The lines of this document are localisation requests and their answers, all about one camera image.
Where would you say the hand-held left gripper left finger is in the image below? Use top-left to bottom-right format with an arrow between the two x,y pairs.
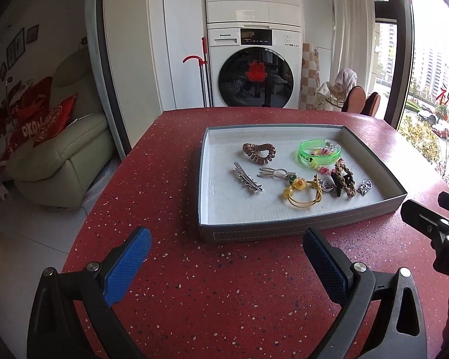
27,226 -> 152,359

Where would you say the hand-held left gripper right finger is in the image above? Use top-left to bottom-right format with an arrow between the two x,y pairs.
302,227 -> 427,359

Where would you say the yellow flower hair tie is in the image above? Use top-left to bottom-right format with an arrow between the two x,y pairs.
283,174 -> 324,208

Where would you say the grey jewelry tray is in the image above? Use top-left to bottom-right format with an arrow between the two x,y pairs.
198,125 -> 408,244

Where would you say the silver star hair clip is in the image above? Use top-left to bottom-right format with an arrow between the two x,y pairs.
233,162 -> 264,192

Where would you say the silver bunny hair clip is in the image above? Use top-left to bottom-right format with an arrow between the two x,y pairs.
258,167 -> 297,179

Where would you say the green translucent bangle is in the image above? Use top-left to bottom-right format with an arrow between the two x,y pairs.
298,139 -> 341,167

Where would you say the brown round-back chair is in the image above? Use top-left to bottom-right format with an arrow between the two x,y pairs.
361,92 -> 381,117
341,86 -> 366,113

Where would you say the cream leather sofa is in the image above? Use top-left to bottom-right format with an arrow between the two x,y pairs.
5,50 -> 111,210

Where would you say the white towel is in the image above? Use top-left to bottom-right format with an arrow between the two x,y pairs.
335,68 -> 358,90

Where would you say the red printed cushion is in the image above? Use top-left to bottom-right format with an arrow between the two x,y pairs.
34,93 -> 78,146
7,77 -> 54,150

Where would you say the checkered cloth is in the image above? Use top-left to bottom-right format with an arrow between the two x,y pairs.
299,43 -> 320,110

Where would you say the white cabinet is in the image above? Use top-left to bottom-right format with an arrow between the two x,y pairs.
104,0 -> 210,112

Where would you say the white washing machine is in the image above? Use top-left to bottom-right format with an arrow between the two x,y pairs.
207,22 -> 303,110

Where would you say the pink beaded bracelet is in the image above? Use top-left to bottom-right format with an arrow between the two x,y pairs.
310,147 -> 339,174

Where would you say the brown spiral hair tie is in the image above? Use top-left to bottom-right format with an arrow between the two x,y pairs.
242,142 -> 277,166

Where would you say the red-handled mop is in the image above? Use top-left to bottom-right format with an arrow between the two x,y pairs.
183,37 -> 212,108

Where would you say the large dark picture frame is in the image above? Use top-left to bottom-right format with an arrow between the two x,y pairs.
6,28 -> 25,69

